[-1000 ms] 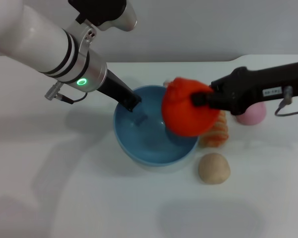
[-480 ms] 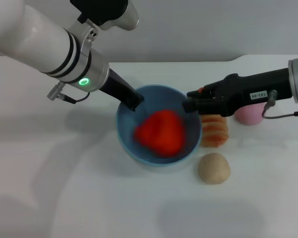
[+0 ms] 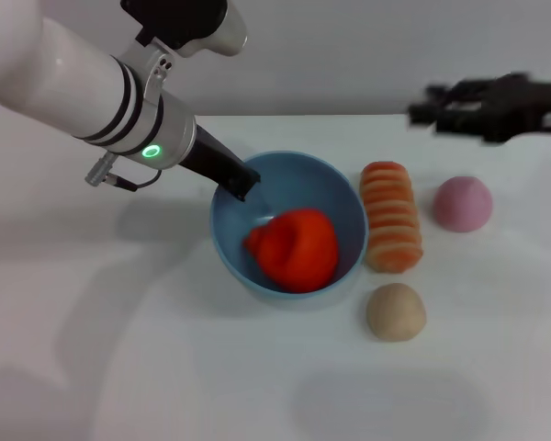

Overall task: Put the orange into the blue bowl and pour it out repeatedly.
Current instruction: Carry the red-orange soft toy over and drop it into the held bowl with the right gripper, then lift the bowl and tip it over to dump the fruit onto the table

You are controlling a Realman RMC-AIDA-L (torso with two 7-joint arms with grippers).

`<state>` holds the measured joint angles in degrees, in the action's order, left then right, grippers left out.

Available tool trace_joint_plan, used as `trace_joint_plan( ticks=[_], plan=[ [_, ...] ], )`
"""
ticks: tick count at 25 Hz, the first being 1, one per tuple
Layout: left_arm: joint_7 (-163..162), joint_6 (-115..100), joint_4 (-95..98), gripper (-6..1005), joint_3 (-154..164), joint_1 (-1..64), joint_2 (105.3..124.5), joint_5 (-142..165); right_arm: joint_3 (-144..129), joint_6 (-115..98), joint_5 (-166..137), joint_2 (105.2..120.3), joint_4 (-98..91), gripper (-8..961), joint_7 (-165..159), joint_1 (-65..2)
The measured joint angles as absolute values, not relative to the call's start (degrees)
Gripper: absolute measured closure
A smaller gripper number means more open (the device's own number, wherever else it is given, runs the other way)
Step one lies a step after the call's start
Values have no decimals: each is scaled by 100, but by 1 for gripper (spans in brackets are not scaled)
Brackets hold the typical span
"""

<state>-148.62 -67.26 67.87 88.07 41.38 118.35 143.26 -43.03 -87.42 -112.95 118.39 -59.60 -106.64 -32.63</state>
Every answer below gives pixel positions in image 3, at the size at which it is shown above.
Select beige round bun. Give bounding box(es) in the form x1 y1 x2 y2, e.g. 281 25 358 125
365 282 428 344

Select orange striped bread roll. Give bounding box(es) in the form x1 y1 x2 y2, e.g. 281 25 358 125
359 160 424 274

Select blue bowl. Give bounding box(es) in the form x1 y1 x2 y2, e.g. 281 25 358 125
209 151 369 300

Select left arm cable with plug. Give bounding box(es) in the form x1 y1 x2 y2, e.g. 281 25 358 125
84 154 164 192

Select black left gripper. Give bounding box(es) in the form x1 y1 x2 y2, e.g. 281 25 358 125
178 124 262 203

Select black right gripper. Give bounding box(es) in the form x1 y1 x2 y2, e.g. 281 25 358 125
408 72 551 144

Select orange toy fruit with stem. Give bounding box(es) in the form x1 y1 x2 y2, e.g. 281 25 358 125
242 209 340 294

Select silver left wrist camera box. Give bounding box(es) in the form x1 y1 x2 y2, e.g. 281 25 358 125
118 0 249 88

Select pink round bun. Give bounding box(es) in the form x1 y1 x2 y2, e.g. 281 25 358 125
432 175 494 233

